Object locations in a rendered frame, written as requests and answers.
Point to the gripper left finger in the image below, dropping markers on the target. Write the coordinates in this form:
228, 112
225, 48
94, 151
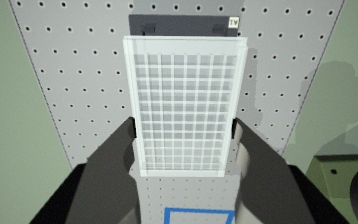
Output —
100, 190

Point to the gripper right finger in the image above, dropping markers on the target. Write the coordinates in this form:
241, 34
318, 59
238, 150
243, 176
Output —
273, 191

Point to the blue tape outline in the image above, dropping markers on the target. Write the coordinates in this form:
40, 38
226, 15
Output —
167, 213

